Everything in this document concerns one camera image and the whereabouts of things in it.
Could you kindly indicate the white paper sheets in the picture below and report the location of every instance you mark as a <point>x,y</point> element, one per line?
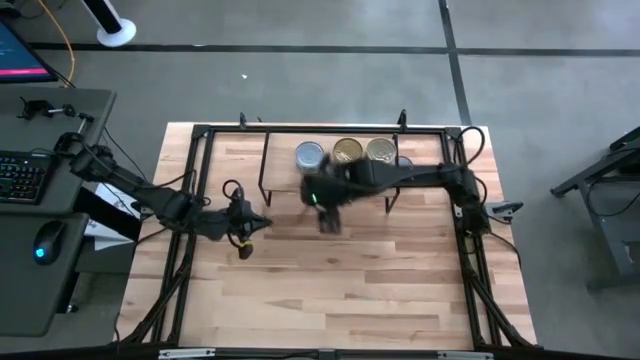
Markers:
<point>102,239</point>

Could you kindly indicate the black computer mouse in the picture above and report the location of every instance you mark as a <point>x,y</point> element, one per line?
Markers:
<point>48,242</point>

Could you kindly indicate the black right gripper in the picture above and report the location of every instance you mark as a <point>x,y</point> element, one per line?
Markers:
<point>330,185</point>

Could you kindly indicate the black side table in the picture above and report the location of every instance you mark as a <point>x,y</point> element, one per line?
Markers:
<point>620,240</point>

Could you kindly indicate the computer monitor blue screen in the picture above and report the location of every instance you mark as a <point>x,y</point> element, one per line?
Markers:
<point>17,55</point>

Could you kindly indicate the white stand round base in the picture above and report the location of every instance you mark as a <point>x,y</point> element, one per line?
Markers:
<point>117,32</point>

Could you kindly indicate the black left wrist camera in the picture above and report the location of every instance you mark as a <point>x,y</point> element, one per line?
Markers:
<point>239,205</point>

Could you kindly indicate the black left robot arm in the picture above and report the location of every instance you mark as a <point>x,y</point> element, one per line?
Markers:
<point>150,200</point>

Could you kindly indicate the black plug yellow tag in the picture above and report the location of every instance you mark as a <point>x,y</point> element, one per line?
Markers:
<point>245,249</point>

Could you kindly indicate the grey clamp bracket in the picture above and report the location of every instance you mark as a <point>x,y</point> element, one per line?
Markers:
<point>502,207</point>

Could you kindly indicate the silver metal bracket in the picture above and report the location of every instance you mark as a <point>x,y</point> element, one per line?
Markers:
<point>465,355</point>
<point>187,353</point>

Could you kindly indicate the striped label seafood can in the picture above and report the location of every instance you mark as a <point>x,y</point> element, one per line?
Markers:
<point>381,149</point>

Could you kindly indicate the black metal table frame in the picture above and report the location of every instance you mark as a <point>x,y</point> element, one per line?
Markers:
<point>225,129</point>

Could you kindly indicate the grey desk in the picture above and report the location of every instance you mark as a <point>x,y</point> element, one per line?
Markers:
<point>30,290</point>

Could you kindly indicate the green light tuna can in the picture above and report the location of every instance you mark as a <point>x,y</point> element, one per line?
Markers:
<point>308,155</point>

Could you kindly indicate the black desk clamp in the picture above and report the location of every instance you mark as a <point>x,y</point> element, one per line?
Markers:
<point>37,107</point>

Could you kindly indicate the green can with gold lid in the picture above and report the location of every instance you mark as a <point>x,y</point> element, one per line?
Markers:
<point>347,149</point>

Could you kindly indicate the black backlit keyboard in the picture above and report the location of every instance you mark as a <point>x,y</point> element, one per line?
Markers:
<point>22,177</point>

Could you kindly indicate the red label can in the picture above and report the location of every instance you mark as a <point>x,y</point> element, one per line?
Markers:
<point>405,161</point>

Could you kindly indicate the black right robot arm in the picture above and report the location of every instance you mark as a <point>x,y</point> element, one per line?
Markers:
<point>415,175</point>

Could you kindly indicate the wooden shelf black metal legs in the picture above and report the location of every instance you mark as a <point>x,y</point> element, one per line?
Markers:
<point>280,165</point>

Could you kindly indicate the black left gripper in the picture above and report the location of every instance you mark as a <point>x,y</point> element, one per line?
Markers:
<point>240,225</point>

